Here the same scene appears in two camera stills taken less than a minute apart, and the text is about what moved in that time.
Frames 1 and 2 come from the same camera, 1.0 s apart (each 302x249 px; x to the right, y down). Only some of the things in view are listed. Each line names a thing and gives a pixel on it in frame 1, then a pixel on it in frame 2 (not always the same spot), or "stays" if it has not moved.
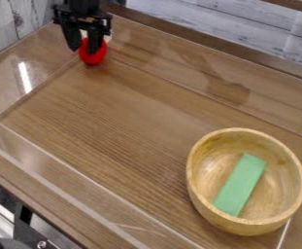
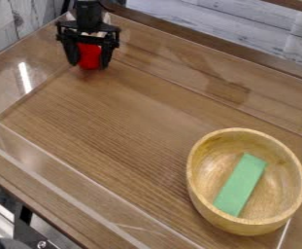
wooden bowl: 245,180 stays
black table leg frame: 35,231 stays
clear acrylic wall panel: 55,188 stays
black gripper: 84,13 to 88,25
